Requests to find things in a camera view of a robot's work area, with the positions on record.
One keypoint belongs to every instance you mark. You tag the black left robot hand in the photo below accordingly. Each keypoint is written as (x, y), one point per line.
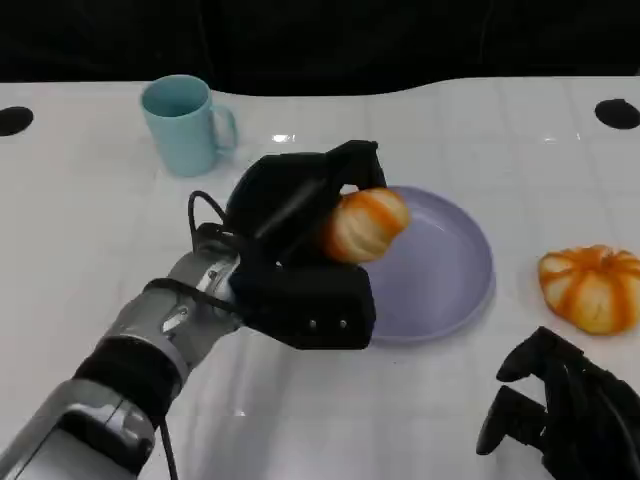
(280, 200)

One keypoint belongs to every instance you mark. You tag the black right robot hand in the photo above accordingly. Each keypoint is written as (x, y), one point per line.
(595, 430)

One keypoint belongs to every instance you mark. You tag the orange and white bread roll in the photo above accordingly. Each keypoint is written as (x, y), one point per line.
(590, 295)
(365, 225)

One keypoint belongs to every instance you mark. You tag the pale green mug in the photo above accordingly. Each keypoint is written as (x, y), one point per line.
(180, 140)

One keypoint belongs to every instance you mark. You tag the black backdrop cloth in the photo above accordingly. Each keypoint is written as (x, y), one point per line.
(320, 40)

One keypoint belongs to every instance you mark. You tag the lilac plate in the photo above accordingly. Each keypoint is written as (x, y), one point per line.
(440, 280)

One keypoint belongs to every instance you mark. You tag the black table grommet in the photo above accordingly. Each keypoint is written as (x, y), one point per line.
(619, 114)
(14, 121)

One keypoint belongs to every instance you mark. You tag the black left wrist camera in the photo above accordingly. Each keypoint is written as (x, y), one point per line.
(310, 305)

